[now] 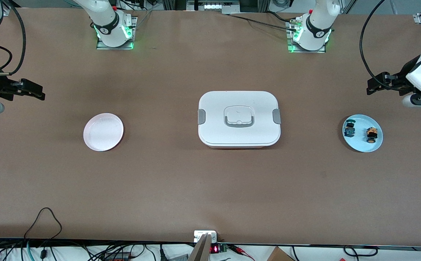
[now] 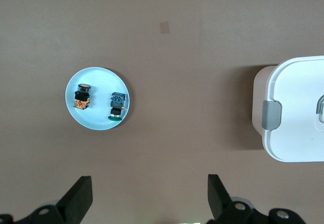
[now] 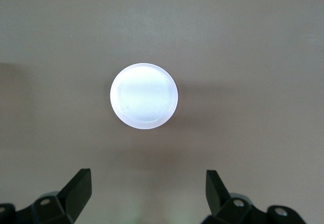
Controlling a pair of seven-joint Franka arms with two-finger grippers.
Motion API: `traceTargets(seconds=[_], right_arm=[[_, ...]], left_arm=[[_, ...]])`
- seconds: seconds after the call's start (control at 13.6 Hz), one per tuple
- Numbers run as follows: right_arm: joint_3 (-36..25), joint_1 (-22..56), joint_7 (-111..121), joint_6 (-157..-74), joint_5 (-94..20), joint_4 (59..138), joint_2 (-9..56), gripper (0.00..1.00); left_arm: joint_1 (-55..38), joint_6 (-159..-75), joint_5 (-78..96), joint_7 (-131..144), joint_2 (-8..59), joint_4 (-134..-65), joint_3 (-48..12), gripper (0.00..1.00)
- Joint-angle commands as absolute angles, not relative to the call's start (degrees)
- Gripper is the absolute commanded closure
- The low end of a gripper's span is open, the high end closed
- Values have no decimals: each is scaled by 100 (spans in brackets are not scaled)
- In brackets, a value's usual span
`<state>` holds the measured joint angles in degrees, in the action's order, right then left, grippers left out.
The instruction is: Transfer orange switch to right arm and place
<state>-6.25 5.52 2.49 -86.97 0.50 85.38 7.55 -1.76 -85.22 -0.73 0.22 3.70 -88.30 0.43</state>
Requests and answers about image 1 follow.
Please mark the orange push-button switch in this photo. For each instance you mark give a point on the orange push-button switch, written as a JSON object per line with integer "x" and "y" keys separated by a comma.
{"x": 371, "y": 135}

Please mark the aluminium profile bar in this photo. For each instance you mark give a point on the aluminium profile bar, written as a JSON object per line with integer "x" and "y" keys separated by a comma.
{"x": 200, "y": 250}

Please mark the small white box device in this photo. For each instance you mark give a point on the small white box device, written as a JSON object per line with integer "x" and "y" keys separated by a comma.
{"x": 197, "y": 235}

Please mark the grey power adapter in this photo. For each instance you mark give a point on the grey power adapter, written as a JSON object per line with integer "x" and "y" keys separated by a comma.
{"x": 178, "y": 257}

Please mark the red LED display board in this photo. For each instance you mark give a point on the red LED display board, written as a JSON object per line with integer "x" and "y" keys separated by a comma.
{"x": 216, "y": 248}

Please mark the brown cardboard box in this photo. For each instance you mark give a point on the brown cardboard box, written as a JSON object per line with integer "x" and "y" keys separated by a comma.
{"x": 279, "y": 255}

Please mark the pale pink round plate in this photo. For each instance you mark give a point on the pale pink round plate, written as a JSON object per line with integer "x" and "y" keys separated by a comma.
{"x": 103, "y": 132}

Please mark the light blue round plate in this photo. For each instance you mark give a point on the light blue round plate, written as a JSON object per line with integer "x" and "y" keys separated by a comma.
{"x": 362, "y": 145}

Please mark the lit white device on frame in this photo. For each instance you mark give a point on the lit white device on frame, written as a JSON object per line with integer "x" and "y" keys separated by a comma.
{"x": 214, "y": 6}

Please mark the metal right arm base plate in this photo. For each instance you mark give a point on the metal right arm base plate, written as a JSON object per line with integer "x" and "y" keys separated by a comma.
{"x": 99, "y": 45}

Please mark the red clip test leads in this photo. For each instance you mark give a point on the red clip test leads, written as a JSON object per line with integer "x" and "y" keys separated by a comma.
{"x": 241, "y": 250}

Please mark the red-orange connector block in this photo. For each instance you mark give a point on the red-orange connector block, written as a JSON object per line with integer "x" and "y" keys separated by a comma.
{"x": 120, "y": 257}

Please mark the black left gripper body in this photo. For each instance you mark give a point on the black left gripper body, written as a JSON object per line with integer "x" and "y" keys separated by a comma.
{"x": 400, "y": 81}

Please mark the white lidded lunch box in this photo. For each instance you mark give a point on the white lidded lunch box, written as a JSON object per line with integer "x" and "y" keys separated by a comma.
{"x": 239, "y": 136}

